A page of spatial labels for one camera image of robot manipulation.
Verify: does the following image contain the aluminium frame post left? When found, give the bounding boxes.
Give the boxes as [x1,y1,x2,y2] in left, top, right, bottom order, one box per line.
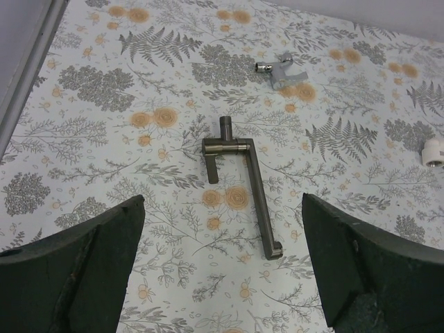
[1,0,69,154]

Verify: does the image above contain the white pipe fitting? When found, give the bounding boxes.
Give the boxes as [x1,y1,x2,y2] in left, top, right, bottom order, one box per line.
[421,138,444,168]

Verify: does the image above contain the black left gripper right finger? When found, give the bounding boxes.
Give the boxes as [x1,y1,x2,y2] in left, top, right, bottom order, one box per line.
[302,194,443,332]

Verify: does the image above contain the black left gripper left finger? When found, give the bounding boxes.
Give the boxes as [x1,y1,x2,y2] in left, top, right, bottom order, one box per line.
[1,195,145,332]

